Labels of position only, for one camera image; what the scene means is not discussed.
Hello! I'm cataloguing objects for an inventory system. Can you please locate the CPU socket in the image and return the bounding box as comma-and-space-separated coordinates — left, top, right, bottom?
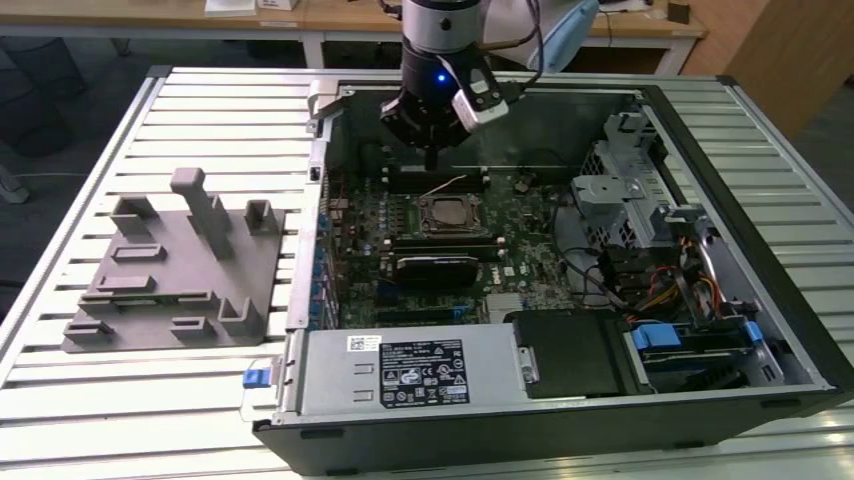
413, 193, 489, 237

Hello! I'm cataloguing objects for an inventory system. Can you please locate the silver curved bar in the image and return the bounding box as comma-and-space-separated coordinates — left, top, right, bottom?
690, 219, 733, 321

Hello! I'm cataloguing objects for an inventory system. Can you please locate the black internal cable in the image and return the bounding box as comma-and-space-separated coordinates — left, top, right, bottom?
558, 244, 644, 312

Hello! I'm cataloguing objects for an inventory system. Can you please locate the black camera cable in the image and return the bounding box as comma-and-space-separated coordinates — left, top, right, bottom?
477, 0, 547, 104

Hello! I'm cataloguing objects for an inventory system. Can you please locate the wooden cabinet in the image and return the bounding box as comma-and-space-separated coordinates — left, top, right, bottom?
684, 0, 854, 141

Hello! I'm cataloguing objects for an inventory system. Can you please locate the green motherboard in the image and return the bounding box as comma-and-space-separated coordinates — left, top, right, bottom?
318, 169, 582, 331

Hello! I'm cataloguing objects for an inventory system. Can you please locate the black RAM slot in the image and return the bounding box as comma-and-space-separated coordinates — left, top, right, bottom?
393, 245, 502, 261
386, 184, 493, 195
385, 178, 491, 188
383, 167, 487, 176
385, 173, 489, 182
391, 236, 501, 250

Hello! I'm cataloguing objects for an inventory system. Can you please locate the white box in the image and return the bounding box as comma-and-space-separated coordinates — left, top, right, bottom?
203, 0, 259, 16

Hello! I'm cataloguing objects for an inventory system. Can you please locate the black power supply label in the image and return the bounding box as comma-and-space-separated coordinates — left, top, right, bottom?
378, 339, 473, 407

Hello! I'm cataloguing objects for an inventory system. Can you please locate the grey parts rack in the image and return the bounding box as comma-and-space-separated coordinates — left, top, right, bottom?
60, 167, 290, 355

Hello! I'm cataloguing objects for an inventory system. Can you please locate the dark office chair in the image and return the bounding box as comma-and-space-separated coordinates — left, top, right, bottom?
0, 34, 88, 156

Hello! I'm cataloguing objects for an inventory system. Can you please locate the silver CPU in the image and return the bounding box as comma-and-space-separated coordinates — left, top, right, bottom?
430, 200, 473, 229

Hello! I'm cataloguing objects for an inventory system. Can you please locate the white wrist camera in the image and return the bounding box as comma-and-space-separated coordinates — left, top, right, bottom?
450, 64, 513, 134

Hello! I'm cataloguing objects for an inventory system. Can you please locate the orange yellow wire bundle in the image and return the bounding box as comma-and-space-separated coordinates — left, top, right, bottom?
626, 237, 729, 326

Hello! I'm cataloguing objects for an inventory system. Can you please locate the black open PC case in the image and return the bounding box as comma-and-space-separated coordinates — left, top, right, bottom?
251, 74, 854, 477

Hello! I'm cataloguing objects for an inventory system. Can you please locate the black expansion slot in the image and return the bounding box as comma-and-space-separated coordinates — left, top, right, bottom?
374, 309, 450, 325

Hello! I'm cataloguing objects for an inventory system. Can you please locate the silver chipset heatsink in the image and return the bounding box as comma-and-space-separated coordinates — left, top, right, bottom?
485, 293, 527, 325

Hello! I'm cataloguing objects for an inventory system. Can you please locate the black optical drive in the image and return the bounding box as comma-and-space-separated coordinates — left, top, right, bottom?
511, 309, 648, 400

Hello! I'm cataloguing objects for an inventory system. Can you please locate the grey metal drive cage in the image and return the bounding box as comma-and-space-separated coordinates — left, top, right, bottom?
570, 112, 677, 251

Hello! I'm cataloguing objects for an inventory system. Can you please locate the grey power supply unit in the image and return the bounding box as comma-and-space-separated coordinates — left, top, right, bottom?
293, 327, 530, 417

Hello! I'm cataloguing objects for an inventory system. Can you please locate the green RAM stick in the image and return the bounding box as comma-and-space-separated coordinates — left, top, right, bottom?
110, 296, 187, 307

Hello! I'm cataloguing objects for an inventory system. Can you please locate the grey plastic bracket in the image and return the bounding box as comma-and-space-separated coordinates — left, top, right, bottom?
650, 203, 710, 251

